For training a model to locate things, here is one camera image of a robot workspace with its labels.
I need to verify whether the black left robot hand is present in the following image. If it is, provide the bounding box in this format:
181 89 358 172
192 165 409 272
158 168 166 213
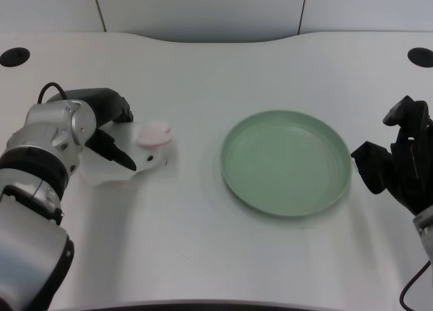
63 87 138 172

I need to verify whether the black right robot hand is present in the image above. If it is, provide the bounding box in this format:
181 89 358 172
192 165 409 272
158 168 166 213
350 95 433 218

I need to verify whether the white plush rabbit doll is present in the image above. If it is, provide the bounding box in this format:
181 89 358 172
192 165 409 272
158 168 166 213
78 119 177 187

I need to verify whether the green round plate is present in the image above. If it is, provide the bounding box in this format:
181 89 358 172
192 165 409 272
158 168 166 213
220 110 352 218

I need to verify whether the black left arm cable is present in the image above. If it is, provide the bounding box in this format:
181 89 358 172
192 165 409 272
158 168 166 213
37 82 68 106

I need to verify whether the black table cable grommet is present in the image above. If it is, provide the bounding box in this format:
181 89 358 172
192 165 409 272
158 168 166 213
0 47 31 68
407 47 433 68

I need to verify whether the dark right arm cable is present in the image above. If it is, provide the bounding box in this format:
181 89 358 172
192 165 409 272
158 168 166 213
399 259 432 311

